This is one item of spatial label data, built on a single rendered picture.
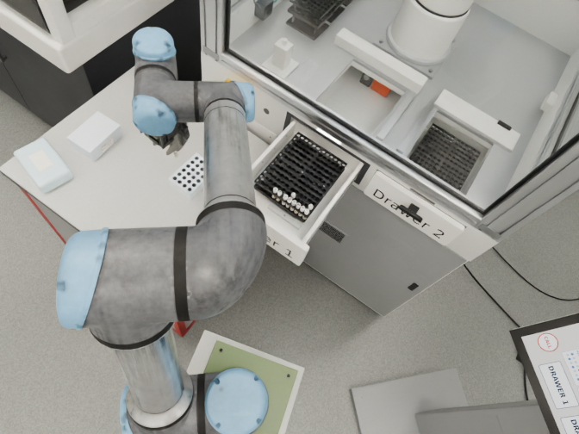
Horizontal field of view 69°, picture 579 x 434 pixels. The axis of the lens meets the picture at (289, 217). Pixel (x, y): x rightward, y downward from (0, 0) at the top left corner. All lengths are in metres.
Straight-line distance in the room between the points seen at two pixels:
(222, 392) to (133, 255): 0.42
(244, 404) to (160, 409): 0.15
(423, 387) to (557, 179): 1.25
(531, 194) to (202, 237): 0.81
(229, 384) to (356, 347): 1.23
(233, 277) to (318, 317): 1.52
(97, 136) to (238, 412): 0.90
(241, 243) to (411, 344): 1.67
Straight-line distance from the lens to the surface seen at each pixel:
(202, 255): 0.49
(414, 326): 2.15
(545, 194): 1.11
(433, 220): 1.27
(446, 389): 2.12
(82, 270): 0.51
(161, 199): 1.31
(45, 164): 1.39
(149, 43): 0.86
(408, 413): 2.03
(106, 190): 1.35
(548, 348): 1.16
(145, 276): 0.49
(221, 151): 0.66
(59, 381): 2.01
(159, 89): 0.81
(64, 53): 1.53
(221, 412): 0.85
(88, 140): 1.39
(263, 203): 1.22
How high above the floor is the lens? 1.90
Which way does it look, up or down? 62 degrees down
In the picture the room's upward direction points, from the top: 19 degrees clockwise
